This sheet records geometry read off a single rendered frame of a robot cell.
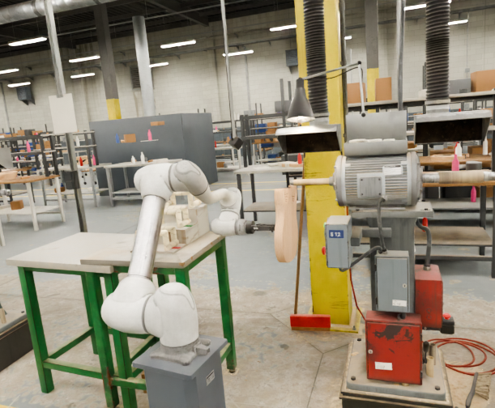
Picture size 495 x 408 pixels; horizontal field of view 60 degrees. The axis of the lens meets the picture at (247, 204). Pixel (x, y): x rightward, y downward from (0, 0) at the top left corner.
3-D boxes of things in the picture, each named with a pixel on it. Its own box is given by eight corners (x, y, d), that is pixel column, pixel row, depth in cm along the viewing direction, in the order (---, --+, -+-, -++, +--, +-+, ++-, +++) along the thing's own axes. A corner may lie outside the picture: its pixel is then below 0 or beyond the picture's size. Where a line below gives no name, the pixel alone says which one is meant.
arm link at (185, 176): (210, 173, 202) (184, 174, 206) (197, 152, 187) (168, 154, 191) (206, 197, 197) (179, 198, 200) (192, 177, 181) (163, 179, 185)
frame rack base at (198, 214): (210, 231, 265) (206, 203, 261) (199, 237, 251) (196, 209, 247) (171, 230, 274) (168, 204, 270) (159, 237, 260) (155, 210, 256)
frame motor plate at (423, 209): (429, 206, 211) (429, 198, 210) (433, 217, 189) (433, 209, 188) (355, 207, 223) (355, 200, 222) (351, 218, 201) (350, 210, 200)
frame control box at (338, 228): (385, 265, 199) (384, 212, 194) (384, 283, 179) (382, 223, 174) (332, 264, 207) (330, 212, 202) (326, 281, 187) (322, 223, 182)
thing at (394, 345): (420, 371, 207) (420, 302, 200) (422, 387, 196) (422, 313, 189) (368, 366, 215) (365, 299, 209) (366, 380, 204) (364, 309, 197)
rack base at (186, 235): (199, 237, 251) (198, 222, 249) (186, 245, 236) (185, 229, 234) (159, 236, 260) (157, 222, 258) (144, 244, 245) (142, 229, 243)
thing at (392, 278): (409, 304, 202) (407, 191, 192) (410, 314, 193) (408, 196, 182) (376, 302, 207) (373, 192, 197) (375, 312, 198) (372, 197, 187)
